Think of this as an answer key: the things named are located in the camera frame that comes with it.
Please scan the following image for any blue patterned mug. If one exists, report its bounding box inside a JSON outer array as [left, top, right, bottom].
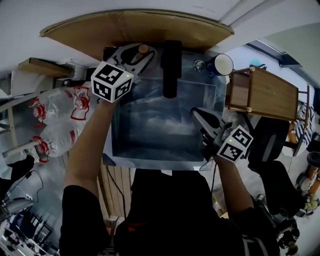
[[206, 52, 235, 85]]

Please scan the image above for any black office chair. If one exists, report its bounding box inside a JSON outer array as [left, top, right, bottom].
[[245, 115, 309, 219]]

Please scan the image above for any black metal rack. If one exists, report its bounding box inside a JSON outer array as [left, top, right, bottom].
[[24, 212, 54, 249]]

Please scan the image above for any wooden slatted floor platform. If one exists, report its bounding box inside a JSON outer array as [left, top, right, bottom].
[[97, 164, 137, 236]]

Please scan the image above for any black faucet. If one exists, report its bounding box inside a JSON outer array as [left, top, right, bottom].
[[160, 39, 183, 99]]

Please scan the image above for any flat cardboard box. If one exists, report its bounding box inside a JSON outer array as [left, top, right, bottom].
[[18, 57, 74, 79]]

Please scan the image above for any wooden shelf cart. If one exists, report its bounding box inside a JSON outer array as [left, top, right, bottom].
[[224, 65, 311, 124]]

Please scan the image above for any chrome drain knob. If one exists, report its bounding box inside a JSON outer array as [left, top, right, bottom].
[[192, 59, 207, 73]]

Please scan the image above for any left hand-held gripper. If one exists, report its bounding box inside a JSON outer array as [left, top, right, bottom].
[[90, 42, 156, 104]]

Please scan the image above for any person's left forearm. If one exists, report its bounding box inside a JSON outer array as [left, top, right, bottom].
[[63, 99, 119, 191]]

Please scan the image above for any clear water jug red handle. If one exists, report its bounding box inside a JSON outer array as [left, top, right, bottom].
[[28, 88, 76, 129], [31, 121, 81, 164], [69, 84, 101, 121]]

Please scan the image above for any person's right forearm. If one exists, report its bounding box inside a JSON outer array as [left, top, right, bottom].
[[212, 154, 255, 219]]

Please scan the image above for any person's black shirt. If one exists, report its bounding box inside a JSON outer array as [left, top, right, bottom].
[[58, 168, 281, 256]]

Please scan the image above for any brown cardboard sheet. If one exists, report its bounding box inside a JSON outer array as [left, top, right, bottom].
[[39, 9, 236, 61]]

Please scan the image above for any black floor cable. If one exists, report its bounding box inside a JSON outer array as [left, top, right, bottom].
[[24, 169, 45, 204]]

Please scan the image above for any black white striped cloth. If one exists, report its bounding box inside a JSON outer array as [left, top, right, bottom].
[[293, 103, 315, 144]]

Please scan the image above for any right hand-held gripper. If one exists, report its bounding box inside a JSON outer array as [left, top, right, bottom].
[[190, 107, 254, 164]]

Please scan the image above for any clear plastic storage tub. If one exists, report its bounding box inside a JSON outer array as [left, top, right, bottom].
[[101, 46, 230, 172]]

